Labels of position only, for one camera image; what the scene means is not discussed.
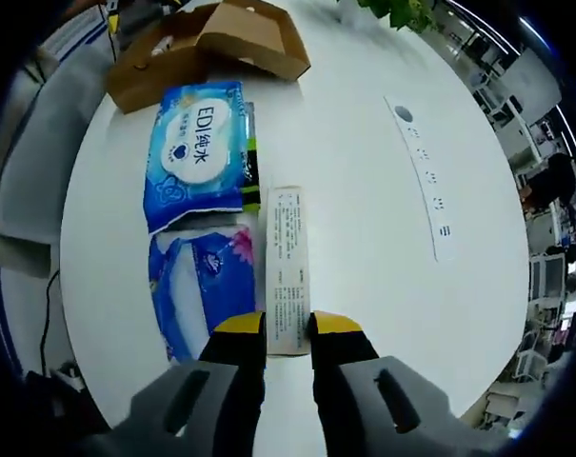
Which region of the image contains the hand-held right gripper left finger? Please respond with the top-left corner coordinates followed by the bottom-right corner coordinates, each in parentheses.
top-left (85, 311), bottom-right (268, 457)

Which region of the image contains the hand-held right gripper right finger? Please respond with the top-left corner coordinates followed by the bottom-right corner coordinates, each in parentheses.
top-left (308, 309), bottom-right (501, 457)

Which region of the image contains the green plant in white pot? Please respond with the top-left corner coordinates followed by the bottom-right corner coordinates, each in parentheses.
top-left (357, 0), bottom-right (442, 35)

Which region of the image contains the white printed carton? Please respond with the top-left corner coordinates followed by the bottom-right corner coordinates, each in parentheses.
top-left (265, 184), bottom-right (313, 359)

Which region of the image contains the blue wet wipes pack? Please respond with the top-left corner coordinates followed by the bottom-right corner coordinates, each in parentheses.
top-left (143, 79), bottom-right (249, 235)

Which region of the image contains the white desk socket panel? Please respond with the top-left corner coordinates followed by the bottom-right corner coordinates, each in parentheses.
top-left (383, 93), bottom-right (456, 264)

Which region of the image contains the brown cardboard shoe box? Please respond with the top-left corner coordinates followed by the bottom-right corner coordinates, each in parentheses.
top-left (107, 1), bottom-right (312, 114)

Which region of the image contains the grey mesh office chair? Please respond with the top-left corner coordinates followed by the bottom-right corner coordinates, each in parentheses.
top-left (0, 70), bottom-right (109, 280)

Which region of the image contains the green silver soft pouch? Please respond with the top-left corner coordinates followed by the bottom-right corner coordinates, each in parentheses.
top-left (238, 101), bottom-right (264, 214)

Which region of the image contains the blue floral soft pack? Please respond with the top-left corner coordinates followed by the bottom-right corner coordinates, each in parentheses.
top-left (148, 224), bottom-right (259, 367)

